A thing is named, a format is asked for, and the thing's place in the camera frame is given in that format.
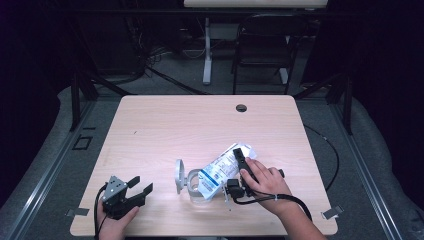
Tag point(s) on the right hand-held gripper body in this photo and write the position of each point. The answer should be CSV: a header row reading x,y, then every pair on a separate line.
x,y
235,190

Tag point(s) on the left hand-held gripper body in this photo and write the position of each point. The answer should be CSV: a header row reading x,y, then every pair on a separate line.
x,y
116,203

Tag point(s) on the blue and white salt bag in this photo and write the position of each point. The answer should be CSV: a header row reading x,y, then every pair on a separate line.
x,y
218,171

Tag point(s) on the clear jar with white lid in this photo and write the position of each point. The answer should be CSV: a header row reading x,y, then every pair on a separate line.
x,y
191,181

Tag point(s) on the person's left hand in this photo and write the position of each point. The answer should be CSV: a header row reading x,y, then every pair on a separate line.
x,y
113,228

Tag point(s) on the person's right hand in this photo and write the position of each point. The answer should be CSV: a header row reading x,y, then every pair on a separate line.
x,y
270,186

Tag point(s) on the grey tape strip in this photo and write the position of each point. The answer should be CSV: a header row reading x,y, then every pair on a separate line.
x,y
332,212
78,212

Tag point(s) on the white desk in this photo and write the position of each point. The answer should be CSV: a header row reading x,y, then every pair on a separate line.
x,y
207,66

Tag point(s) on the black metal stand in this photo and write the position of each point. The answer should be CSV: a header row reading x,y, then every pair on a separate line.
x,y
348,103
75,100

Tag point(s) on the black folding chair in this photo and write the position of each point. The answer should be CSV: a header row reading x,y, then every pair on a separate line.
x,y
266,43

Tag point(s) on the aluminium floor rail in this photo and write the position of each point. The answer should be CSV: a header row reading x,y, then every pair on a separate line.
x,y
366,180
50,173

